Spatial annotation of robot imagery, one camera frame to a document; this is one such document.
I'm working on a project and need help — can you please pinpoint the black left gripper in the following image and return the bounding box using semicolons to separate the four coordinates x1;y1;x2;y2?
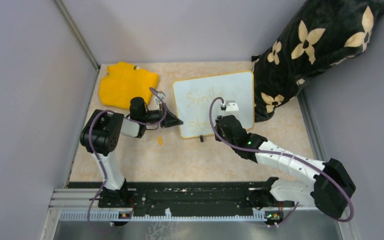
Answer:
142;103;184;128

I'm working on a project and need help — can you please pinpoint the yellow framed whiteboard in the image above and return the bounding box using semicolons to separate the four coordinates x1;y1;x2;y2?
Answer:
172;70;255;139

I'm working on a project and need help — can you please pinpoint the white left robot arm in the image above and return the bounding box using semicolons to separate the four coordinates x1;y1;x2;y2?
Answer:
79;97;183;208

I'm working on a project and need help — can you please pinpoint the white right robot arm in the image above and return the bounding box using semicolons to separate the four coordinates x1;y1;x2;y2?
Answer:
215;115;356;220

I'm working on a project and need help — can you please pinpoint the yellow folded cloth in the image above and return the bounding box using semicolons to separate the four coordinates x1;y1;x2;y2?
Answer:
98;62;160;110

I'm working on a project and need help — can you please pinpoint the black floral pillow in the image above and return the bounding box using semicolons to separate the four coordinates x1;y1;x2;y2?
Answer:
251;0;384;122

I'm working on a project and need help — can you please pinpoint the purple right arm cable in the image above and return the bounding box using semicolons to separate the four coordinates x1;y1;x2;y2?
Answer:
208;96;356;223

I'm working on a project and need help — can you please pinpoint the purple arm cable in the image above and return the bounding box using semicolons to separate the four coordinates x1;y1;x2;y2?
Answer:
85;86;170;234
208;96;356;223

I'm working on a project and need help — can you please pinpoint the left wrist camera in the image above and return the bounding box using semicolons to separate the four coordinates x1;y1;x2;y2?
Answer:
154;91;166;105

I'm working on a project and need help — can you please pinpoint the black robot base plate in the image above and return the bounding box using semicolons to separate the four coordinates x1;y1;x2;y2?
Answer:
66;181;296;218

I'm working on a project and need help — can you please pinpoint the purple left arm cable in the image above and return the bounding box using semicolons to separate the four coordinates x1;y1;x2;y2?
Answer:
85;86;170;234

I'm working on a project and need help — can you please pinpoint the aluminium frame rail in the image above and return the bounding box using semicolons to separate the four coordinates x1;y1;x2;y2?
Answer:
47;187;349;223

